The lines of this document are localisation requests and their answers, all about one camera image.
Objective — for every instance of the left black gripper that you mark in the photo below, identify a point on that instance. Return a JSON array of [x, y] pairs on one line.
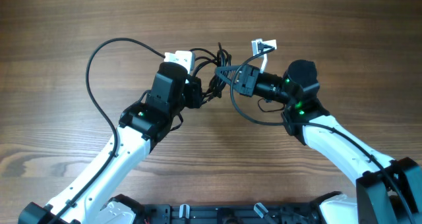
[[195, 86]]

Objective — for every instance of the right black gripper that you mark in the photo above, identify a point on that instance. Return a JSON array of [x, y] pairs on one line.
[[248, 81]]

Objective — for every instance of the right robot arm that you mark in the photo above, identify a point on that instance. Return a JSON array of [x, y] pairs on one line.
[[387, 190]]

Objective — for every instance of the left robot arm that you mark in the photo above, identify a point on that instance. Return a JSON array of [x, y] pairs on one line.
[[89, 199]]

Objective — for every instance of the black base frame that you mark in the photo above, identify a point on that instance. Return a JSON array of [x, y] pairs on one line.
[[227, 214]]

